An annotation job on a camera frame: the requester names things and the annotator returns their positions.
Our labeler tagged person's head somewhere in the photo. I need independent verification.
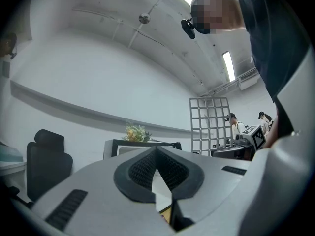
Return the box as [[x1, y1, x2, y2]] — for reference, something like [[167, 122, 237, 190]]
[[190, 0, 247, 34]]

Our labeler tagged white wire fridge shelf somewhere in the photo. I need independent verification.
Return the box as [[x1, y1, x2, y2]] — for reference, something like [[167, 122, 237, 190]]
[[189, 96, 233, 157]]

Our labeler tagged white desk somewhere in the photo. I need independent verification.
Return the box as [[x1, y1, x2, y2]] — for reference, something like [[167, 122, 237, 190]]
[[0, 160, 27, 179]]

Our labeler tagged person's black shirt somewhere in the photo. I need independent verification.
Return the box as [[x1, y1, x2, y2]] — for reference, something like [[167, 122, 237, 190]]
[[236, 0, 312, 103]]

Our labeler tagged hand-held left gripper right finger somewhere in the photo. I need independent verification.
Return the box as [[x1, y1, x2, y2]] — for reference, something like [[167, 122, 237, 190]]
[[156, 146, 252, 231]]

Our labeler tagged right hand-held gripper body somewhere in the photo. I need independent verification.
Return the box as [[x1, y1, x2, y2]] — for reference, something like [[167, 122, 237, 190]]
[[234, 124, 268, 151]]

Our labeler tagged black mini fridge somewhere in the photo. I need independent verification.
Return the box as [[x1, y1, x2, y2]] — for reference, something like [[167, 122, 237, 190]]
[[103, 139, 183, 160]]

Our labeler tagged person's right forearm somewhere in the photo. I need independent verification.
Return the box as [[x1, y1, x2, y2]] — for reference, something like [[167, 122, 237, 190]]
[[264, 112, 280, 149]]

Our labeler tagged artificial flower bouquet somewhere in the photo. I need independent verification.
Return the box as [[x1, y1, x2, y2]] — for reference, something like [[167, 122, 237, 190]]
[[122, 123, 153, 143]]

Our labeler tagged white wall air conditioner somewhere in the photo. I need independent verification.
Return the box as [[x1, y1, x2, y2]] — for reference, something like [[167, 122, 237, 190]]
[[238, 67, 260, 91]]

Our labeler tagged ceiling dome sensor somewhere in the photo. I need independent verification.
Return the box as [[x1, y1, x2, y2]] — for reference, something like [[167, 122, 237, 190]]
[[138, 13, 151, 25]]

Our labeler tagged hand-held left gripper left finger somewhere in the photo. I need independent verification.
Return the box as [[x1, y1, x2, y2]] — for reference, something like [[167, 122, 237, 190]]
[[31, 146, 173, 236]]

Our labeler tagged black head-mounted camera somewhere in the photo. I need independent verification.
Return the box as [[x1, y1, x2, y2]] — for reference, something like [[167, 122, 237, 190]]
[[181, 18, 196, 40]]

